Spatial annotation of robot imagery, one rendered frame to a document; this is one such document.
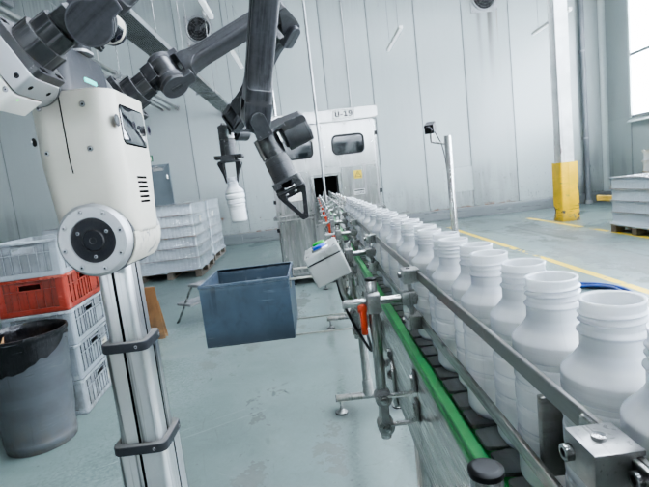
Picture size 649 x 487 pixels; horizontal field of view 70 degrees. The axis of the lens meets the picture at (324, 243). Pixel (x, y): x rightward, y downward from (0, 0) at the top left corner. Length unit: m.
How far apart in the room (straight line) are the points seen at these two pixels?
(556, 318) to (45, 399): 2.79
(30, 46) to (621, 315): 0.93
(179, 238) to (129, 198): 6.57
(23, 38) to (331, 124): 5.03
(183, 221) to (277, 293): 6.07
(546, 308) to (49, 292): 3.07
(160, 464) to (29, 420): 1.79
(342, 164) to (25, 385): 4.13
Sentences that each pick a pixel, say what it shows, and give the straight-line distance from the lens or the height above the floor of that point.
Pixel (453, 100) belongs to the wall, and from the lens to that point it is 11.95.
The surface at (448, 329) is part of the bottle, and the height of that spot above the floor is 1.06.
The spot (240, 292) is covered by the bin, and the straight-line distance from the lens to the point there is 1.63.
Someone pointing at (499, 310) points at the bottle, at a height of 1.13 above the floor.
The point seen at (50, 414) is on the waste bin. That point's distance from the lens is 3.02.
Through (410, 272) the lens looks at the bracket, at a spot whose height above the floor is 1.11.
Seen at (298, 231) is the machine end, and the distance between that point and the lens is 5.83.
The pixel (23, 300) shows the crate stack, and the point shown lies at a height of 0.76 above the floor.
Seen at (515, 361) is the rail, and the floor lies 1.11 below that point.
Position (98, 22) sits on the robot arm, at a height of 1.57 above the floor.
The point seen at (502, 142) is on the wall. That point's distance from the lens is 12.23.
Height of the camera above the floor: 1.25
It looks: 7 degrees down
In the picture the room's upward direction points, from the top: 7 degrees counter-clockwise
